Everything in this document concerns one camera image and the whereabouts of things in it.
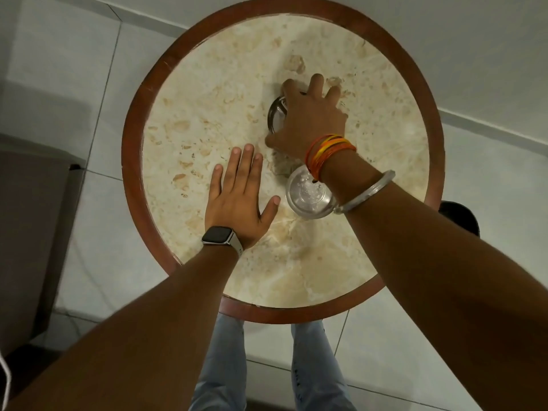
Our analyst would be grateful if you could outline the steel tumbler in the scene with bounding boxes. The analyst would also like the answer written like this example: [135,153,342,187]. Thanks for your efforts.
[267,94,289,134]

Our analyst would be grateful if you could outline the white cable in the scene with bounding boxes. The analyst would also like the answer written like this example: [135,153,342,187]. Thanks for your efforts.
[0,350,12,400]

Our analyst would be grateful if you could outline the person's left hand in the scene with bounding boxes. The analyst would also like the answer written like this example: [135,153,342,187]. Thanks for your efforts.
[204,144,281,250]

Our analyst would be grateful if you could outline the black object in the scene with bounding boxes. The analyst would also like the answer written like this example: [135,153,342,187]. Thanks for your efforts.
[438,200,480,237]

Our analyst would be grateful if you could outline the grey smart watch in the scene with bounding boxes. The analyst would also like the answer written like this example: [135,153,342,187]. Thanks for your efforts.
[201,225,244,258]

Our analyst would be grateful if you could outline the light blue jeans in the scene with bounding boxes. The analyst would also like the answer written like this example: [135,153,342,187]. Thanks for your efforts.
[188,312,358,411]

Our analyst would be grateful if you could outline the silver metal bangle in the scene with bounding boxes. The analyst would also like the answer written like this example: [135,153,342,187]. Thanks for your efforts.
[333,169,396,215]

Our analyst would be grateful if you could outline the brown wooden cabinet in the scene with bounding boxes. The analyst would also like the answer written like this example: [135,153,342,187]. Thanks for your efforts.
[0,133,87,358]

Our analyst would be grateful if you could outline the person's right forearm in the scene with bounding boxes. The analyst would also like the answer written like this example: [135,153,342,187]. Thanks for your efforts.
[319,149,548,411]

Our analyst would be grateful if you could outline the person's right hand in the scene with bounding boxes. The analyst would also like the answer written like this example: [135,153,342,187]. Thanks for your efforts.
[264,73,349,161]

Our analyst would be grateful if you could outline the person's left forearm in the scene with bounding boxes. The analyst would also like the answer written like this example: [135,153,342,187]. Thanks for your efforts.
[0,245,240,411]

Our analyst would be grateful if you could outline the orange and yellow thread wristband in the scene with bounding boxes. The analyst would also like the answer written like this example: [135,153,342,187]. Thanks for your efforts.
[303,133,358,183]

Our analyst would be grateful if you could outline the round wood-rimmed marble table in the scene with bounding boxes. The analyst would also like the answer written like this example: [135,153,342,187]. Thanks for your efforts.
[121,0,446,325]

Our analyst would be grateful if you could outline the clear drinking glass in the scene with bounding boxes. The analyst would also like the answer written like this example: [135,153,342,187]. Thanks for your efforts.
[285,165,337,220]

